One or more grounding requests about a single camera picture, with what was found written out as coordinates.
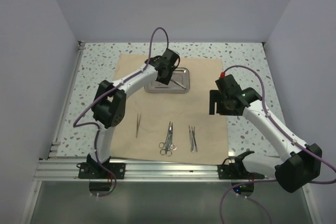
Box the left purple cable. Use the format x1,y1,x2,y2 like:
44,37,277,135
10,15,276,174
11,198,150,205
72,27,170,197

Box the aluminium rail frame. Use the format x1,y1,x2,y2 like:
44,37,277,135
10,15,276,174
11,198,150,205
20,40,313,224

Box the steel scissors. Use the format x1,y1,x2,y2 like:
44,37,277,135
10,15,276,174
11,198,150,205
166,122,177,151

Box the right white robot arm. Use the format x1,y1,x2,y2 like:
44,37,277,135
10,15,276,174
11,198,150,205
209,74,322,193

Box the steel hemostat clamp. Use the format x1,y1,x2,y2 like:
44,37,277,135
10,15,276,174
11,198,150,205
159,122,173,156

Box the steel forceps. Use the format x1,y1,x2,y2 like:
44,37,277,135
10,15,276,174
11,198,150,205
170,79,186,90
135,113,142,138

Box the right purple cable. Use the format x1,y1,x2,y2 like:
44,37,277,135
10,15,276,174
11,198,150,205
219,64,336,224

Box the purple cable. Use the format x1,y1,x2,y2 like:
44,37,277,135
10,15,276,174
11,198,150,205
219,64,336,224
72,27,170,197

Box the beige cloth wrap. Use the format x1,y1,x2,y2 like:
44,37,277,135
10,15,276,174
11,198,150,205
110,58,228,165

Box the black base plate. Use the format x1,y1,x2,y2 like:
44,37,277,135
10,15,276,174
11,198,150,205
76,162,126,179
217,163,265,180

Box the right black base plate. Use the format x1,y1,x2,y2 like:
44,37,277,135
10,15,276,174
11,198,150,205
217,163,265,180

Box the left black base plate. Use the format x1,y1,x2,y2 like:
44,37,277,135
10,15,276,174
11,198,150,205
76,162,126,179

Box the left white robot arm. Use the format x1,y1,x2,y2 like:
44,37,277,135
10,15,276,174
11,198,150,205
87,48,181,178

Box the steel scalpel handle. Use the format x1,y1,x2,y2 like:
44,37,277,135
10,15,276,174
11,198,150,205
188,125,194,153
189,126,195,153

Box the steel instrument tray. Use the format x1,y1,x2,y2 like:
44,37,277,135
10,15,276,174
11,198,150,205
144,68,190,93

